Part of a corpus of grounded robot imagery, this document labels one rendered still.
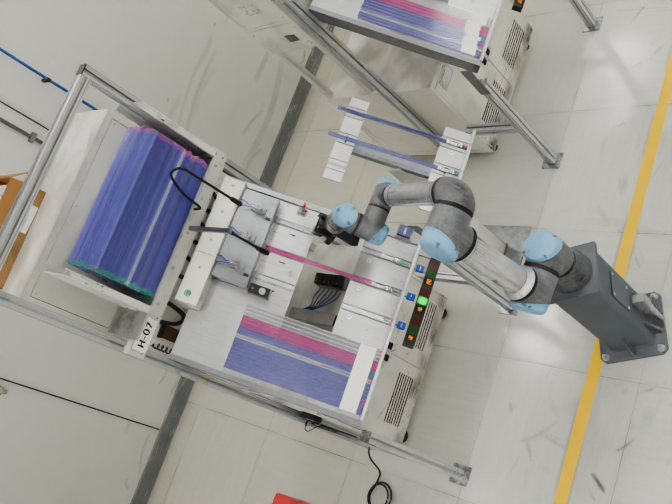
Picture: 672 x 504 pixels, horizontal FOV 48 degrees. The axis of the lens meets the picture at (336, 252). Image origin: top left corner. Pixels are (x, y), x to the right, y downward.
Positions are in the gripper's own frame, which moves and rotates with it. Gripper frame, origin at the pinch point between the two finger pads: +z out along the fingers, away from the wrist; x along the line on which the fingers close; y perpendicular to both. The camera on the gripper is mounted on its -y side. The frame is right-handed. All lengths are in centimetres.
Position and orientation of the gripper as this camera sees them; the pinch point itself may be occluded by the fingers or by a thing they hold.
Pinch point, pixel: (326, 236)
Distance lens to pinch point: 276.6
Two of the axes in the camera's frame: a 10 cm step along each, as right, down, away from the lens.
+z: -2.5, 1.7, 9.5
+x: -3.3, 9.1, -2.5
